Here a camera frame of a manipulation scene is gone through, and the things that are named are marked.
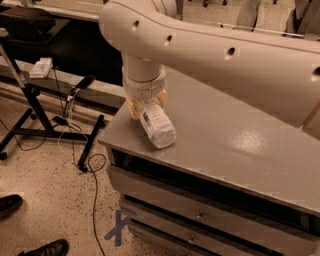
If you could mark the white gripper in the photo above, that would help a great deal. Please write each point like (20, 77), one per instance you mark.
(144, 88)

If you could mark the clear plastic water bottle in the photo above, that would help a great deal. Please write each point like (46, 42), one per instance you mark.
(156, 124)

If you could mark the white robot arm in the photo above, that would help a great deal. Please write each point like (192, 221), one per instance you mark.
(277, 75)

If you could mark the black phone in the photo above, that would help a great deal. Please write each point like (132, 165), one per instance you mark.
(85, 82)

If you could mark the small white box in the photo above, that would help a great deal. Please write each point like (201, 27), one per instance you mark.
(41, 68)

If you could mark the black rolling stand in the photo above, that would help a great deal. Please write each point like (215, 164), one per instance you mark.
(47, 130)

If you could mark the grey drawer cabinet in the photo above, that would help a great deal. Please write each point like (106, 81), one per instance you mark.
(236, 182)

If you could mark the black shoe lower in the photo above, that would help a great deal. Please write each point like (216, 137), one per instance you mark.
(59, 247)

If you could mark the black shoe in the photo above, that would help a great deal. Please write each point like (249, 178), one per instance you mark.
(59, 247)
(9, 204)

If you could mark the black shoe upper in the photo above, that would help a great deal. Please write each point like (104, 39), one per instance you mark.
(9, 204)

